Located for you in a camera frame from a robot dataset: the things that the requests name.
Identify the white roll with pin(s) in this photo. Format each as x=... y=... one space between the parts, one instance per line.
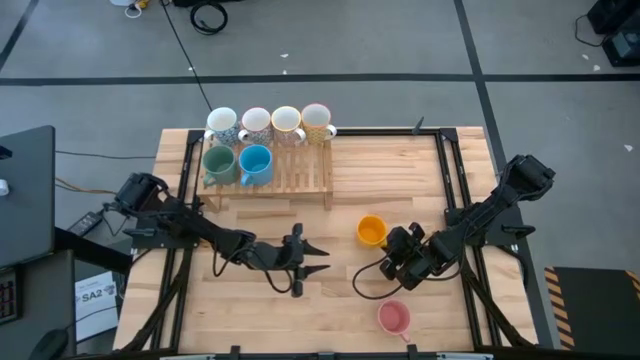
x=3 y=187

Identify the coloured button panel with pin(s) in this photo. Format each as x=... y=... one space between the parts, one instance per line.
x=7 y=300

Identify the plain blue mug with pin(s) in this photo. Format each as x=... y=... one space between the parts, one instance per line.
x=256 y=161

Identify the red leaf patterned mug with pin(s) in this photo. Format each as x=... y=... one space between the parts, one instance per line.
x=286 y=119

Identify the plain pink mug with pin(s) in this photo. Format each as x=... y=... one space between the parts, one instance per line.
x=394 y=317

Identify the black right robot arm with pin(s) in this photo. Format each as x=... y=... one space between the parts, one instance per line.
x=490 y=205

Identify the black clamp lever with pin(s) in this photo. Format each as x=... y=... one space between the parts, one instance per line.
x=418 y=127

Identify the grey desk top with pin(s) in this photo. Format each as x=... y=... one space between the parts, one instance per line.
x=27 y=210

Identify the white printed paper sheet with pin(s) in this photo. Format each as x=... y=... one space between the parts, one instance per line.
x=95 y=315

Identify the plain green mug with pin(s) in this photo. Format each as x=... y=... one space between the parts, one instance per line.
x=220 y=162

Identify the teal-rimmed blue patterned mug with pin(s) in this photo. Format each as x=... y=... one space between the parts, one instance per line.
x=222 y=120

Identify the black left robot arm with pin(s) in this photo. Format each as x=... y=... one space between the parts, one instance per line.
x=190 y=222

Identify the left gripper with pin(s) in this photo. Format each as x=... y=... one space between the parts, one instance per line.
x=275 y=257

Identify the yellow dot patterned mug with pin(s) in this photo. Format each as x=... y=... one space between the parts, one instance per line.
x=316 y=116

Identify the plain yellow mug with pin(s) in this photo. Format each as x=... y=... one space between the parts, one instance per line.
x=372 y=231

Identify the black geometric patterned mug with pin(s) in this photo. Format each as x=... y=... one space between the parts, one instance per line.
x=256 y=120

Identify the black power adapter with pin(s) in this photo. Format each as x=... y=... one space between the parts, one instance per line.
x=85 y=223

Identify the slatted wooden shelf riser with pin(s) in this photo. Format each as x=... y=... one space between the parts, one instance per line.
x=300 y=172

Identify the hazard-striped black mat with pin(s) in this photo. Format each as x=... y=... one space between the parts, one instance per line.
x=595 y=310

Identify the black computer mouse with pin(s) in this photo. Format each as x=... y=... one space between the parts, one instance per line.
x=50 y=345

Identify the black equipment box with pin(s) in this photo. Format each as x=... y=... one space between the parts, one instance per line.
x=622 y=47
x=615 y=12

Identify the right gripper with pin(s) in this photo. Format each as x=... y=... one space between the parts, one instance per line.
x=412 y=260

